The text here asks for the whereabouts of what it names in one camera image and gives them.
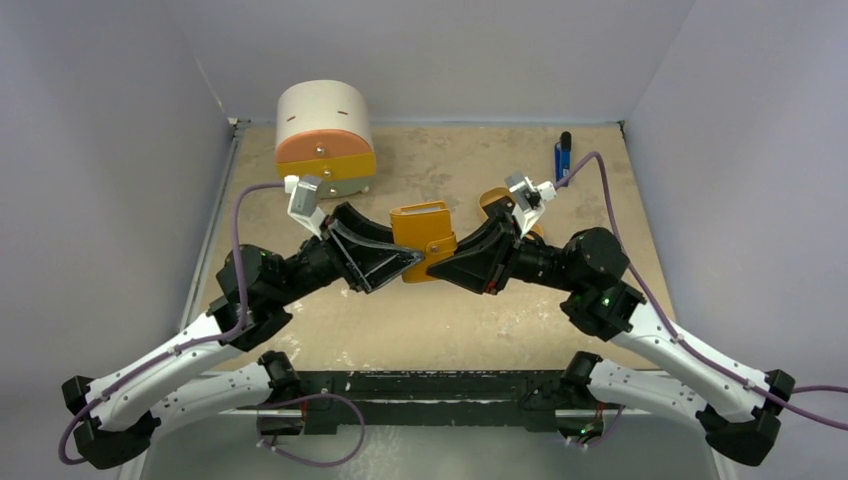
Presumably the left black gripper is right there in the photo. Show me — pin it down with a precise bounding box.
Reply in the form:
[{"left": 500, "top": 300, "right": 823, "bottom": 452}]
[{"left": 271, "top": 202, "right": 424, "bottom": 307}]

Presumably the orange leather card holder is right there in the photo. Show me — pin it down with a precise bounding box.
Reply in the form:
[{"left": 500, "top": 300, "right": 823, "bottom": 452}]
[{"left": 389, "top": 200, "right": 458, "bottom": 283}]

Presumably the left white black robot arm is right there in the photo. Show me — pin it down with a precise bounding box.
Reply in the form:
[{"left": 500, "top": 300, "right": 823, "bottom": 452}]
[{"left": 60, "top": 203, "right": 424, "bottom": 470}]

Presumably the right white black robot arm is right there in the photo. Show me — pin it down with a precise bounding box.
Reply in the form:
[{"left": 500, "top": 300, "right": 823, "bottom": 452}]
[{"left": 427, "top": 213, "right": 795, "bottom": 466}]

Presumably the tan oval tray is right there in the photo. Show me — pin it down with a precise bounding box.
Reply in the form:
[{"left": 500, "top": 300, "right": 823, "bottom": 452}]
[{"left": 478, "top": 187, "right": 544, "bottom": 243}]

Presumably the round mini drawer cabinet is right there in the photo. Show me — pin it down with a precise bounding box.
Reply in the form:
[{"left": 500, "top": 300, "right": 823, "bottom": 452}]
[{"left": 274, "top": 80, "right": 377, "bottom": 199}]

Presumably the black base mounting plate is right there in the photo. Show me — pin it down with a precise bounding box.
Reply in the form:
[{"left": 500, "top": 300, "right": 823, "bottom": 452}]
[{"left": 235, "top": 369, "right": 627, "bottom": 435}]

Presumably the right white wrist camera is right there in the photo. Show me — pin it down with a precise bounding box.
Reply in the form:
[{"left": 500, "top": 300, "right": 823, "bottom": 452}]
[{"left": 505, "top": 172, "right": 556, "bottom": 236}]

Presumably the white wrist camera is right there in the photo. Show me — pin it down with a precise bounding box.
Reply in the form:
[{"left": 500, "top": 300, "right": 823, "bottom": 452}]
[
  {"left": 284, "top": 174, "right": 328, "bottom": 239},
  {"left": 505, "top": 172, "right": 556, "bottom": 236}
]

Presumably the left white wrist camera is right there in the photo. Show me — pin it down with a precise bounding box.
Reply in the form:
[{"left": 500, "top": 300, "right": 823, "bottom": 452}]
[{"left": 284, "top": 174, "right": 328, "bottom": 239}]

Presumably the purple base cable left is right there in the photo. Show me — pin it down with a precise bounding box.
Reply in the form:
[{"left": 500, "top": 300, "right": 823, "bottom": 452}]
[{"left": 254, "top": 393, "right": 366, "bottom": 468}]

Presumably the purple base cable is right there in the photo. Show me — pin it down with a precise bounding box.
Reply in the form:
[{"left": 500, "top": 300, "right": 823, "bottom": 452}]
[
  {"left": 254, "top": 393, "right": 366, "bottom": 468},
  {"left": 566, "top": 407, "right": 624, "bottom": 452}
]

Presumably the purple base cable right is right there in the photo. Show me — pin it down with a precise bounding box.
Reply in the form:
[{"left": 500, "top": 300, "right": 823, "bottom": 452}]
[{"left": 566, "top": 407, "right": 624, "bottom": 452}]

